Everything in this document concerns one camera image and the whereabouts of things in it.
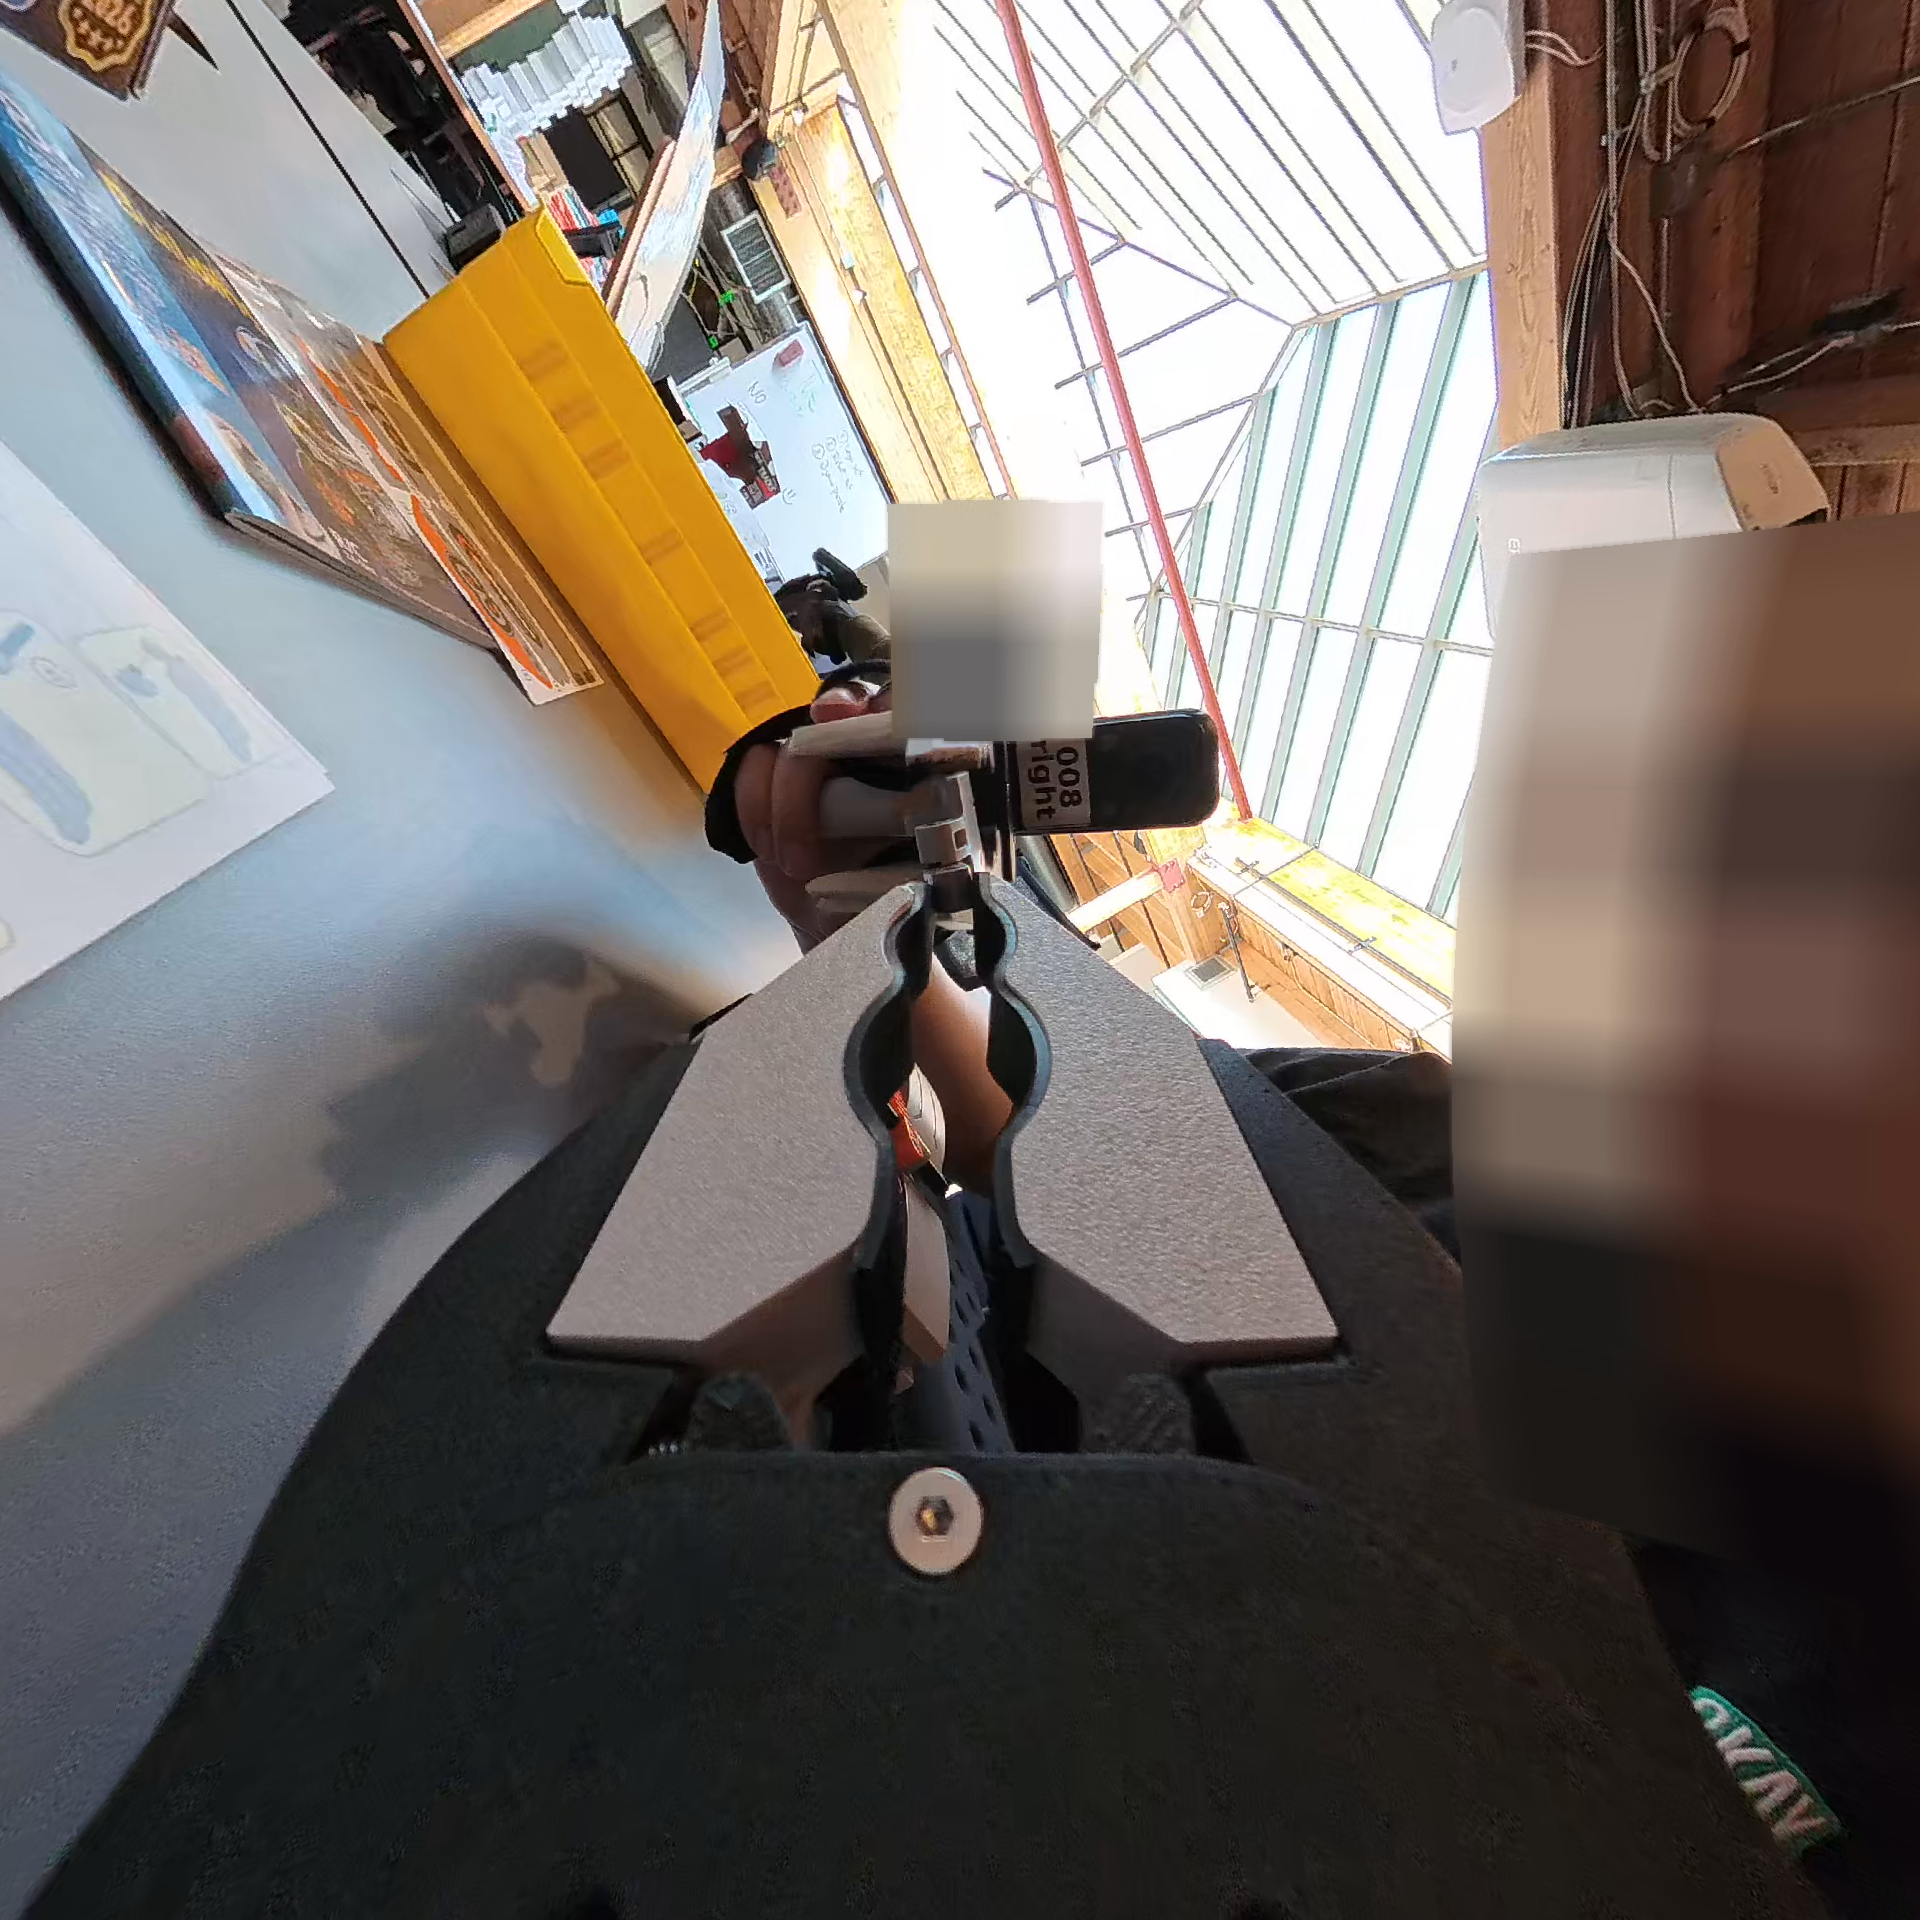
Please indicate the glass skylight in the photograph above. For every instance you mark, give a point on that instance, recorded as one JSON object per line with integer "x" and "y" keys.
{"x": 1349, "y": 452}

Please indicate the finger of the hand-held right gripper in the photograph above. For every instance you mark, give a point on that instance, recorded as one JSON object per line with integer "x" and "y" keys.
{"x": 844, "y": 738}
{"x": 862, "y": 887}

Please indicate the open instruction booklet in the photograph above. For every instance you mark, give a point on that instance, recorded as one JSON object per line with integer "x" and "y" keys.
{"x": 121, "y": 722}

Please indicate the grey desk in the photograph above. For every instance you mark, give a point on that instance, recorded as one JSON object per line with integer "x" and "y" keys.
{"x": 375, "y": 975}

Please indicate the person's right forearm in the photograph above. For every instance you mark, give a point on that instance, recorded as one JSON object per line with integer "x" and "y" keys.
{"x": 961, "y": 1079}

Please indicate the white wall appliance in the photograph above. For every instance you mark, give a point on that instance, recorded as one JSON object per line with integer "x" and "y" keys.
{"x": 1622, "y": 480}

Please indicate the person's right hand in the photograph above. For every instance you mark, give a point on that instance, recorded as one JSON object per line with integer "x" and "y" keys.
{"x": 780, "y": 839}

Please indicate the whiteboard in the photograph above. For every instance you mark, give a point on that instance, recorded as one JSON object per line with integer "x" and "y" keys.
{"x": 811, "y": 452}

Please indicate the yellow plastic bin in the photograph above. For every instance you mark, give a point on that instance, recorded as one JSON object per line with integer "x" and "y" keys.
{"x": 601, "y": 480}

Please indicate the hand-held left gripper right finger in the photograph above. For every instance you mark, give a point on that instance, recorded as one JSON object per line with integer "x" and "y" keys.
{"x": 1172, "y": 1200}

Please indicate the orange grey sticker sheet box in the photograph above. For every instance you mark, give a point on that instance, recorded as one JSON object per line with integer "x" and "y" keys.
{"x": 511, "y": 629}

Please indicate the blue building kit box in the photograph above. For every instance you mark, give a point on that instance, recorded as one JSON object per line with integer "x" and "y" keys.
{"x": 182, "y": 331}

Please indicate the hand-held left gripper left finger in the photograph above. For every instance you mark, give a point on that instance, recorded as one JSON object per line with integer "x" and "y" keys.
{"x": 721, "y": 1200}

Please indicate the dark blue box gold badge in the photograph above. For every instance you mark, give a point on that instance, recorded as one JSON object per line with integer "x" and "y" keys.
{"x": 113, "y": 37}

